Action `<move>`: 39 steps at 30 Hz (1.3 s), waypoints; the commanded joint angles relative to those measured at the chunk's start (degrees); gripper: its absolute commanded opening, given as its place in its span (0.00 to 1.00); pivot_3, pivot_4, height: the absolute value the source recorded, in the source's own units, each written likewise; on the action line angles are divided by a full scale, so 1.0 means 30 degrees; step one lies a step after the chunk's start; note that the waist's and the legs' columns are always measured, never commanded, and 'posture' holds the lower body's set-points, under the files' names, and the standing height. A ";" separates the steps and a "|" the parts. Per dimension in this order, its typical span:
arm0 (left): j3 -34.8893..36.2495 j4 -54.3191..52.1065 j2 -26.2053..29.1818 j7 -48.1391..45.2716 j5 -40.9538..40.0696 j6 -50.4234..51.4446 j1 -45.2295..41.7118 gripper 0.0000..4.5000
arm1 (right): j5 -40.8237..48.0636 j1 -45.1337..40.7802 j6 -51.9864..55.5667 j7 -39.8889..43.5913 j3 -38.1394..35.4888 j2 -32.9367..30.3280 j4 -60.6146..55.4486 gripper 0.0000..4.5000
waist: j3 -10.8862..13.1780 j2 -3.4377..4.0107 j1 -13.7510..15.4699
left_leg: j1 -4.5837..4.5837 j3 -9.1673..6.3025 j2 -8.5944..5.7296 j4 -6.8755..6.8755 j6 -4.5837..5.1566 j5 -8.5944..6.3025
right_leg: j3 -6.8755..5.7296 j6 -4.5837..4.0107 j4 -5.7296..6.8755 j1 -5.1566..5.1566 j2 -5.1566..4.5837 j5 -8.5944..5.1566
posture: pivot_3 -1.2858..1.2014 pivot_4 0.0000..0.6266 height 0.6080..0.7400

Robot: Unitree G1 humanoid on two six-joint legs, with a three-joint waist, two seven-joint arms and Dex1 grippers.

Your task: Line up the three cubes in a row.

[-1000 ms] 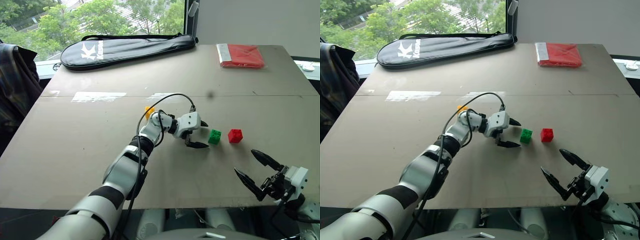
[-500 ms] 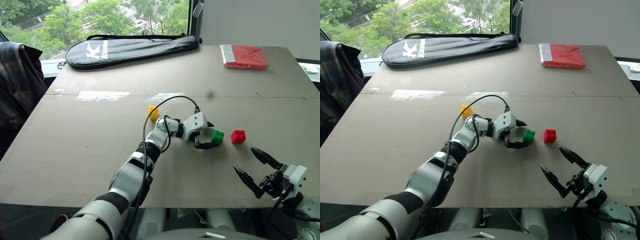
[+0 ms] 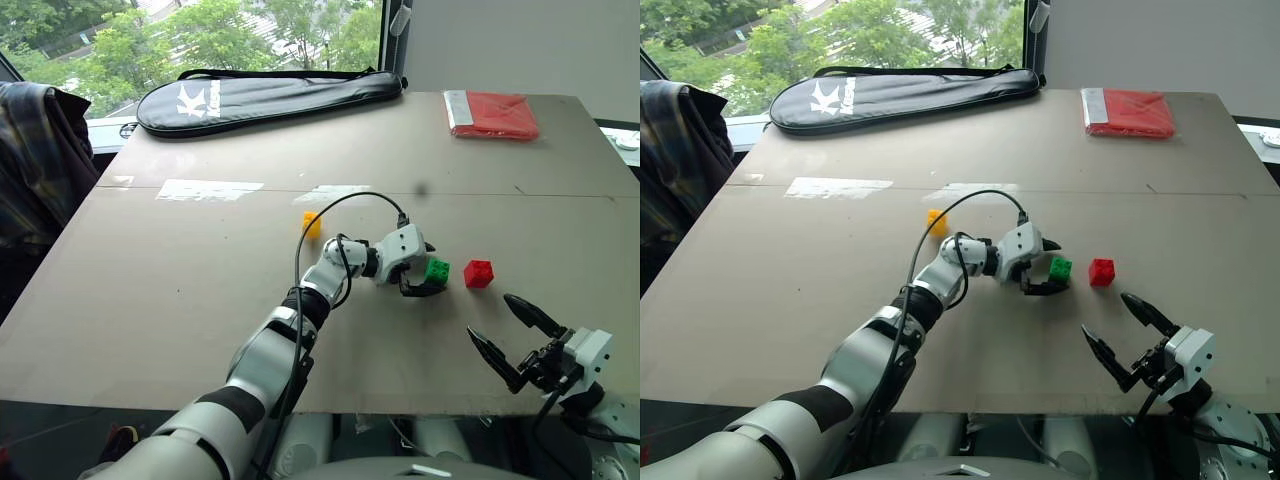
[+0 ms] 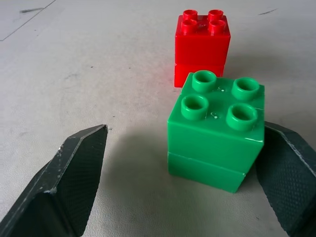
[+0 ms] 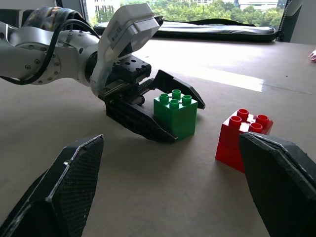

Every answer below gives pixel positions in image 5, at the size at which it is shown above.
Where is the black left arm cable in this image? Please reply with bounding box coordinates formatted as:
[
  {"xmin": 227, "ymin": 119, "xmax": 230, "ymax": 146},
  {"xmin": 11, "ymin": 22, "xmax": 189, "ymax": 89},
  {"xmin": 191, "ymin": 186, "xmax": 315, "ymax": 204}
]
[{"xmin": 0, "ymin": 19, "xmax": 101, "ymax": 86}]

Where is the black upright post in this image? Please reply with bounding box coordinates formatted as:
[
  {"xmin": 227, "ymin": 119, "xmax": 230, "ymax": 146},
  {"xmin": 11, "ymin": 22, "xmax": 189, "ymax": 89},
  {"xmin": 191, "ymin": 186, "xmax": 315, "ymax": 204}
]
[{"xmin": 278, "ymin": 0, "xmax": 291, "ymax": 42}]

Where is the dark patterned fabric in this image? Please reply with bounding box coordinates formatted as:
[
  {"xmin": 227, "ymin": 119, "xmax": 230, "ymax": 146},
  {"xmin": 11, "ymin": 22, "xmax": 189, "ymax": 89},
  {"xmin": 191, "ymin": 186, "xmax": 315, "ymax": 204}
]
[{"xmin": 23, "ymin": 6, "xmax": 86, "ymax": 28}]

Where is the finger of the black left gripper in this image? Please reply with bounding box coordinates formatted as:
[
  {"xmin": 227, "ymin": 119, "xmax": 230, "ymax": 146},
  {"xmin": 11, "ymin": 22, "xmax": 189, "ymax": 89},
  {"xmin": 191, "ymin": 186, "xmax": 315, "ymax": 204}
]
[
  {"xmin": 105, "ymin": 98, "xmax": 178, "ymax": 144},
  {"xmin": 150, "ymin": 69, "xmax": 206, "ymax": 110}
]

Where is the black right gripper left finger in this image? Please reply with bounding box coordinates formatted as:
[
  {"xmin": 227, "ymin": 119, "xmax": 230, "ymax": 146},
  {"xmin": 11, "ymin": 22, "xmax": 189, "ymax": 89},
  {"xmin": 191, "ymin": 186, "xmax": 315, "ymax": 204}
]
[{"xmin": 0, "ymin": 134, "xmax": 105, "ymax": 237}]

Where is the green studded building cube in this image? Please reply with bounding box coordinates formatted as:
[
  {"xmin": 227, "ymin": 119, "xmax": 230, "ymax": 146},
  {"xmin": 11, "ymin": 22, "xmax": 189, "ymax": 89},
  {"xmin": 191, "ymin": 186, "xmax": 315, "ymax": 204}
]
[{"xmin": 153, "ymin": 89, "xmax": 198, "ymax": 141}]

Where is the long flat black bag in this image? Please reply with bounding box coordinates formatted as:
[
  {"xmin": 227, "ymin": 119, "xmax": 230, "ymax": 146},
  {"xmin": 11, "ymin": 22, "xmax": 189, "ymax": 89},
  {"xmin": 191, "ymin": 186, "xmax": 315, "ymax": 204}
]
[{"xmin": 93, "ymin": 18, "xmax": 277, "ymax": 42}]

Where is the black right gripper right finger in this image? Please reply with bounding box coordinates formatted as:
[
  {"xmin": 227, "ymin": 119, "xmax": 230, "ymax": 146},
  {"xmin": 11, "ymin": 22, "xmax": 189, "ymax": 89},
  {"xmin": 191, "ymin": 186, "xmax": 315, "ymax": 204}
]
[{"xmin": 238, "ymin": 131, "xmax": 316, "ymax": 237}]

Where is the red studded building cube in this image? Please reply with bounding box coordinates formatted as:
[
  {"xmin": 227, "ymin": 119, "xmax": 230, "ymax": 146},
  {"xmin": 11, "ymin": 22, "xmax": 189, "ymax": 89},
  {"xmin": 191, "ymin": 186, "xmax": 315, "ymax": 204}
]
[{"xmin": 215, "ymin": 108, "xmax": 274, "ymax": 173}]

